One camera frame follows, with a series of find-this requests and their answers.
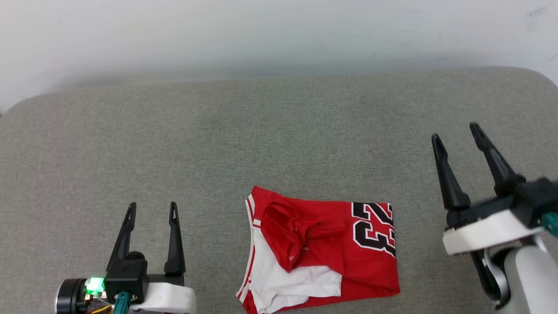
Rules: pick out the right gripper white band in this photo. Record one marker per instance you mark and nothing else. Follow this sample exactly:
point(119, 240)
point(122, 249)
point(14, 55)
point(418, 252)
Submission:
point(484, 233)

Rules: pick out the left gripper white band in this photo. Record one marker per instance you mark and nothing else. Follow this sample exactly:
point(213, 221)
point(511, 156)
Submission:
point(168, 298)

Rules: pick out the red basketball jersey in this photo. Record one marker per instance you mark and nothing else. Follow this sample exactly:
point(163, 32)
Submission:
point(370, 270)

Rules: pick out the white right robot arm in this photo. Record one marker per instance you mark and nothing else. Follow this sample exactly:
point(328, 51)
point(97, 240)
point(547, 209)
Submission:
point(532, 279)

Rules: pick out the grey fabric sofa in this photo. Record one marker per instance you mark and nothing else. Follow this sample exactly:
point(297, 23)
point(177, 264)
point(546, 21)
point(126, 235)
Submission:
point(218, 152)

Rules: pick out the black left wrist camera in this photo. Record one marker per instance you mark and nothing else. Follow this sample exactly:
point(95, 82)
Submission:
point(126, 274)

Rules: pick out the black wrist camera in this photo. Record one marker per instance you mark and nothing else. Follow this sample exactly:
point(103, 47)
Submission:
point(538, 198)
point(126, 274)

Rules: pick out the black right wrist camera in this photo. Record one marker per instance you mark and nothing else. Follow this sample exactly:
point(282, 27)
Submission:
point(538, 198)

